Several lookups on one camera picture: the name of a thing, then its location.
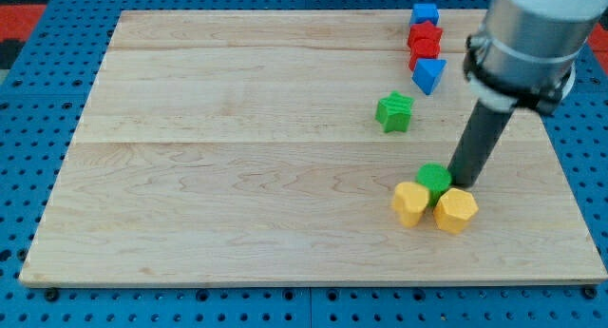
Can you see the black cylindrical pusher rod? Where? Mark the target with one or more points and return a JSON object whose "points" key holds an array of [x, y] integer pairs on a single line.
{"points": [[483, 130]]}

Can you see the green star block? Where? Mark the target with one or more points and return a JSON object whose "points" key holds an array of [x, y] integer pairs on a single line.
{"points": [[394, 112]]}

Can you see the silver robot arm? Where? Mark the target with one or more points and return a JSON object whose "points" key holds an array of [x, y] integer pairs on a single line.
{"points": [[522, 56]]}

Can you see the green cylinder block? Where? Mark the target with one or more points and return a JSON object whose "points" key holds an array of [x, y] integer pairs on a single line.
{"points": [[436, 178]]}

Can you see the blue triangle block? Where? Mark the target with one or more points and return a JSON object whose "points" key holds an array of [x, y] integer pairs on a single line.
{"points": [[427, 74]]}

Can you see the yellow hexagon block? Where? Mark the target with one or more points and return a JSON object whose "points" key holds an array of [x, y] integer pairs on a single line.
{"points": [[454, 210]]}

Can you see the red cylinder block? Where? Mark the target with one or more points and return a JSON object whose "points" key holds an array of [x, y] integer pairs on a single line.
{"points": [[423, 49]]}

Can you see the yellow heart block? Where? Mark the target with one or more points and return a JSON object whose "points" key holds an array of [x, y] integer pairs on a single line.
{"points": [[410, 201]]}

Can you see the red pentagon block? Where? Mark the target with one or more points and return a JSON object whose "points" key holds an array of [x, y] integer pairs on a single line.
{"points": [[426, 30]]}

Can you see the blue cube block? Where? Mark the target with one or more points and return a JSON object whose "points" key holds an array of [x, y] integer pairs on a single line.
{"points": [[422, 12]]}

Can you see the wooden board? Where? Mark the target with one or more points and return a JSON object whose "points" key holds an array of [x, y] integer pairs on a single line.
{"points": [[239, 148]]}

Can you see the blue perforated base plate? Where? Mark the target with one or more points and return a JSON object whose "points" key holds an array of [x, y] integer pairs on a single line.
{"points": [[42, 97]]}

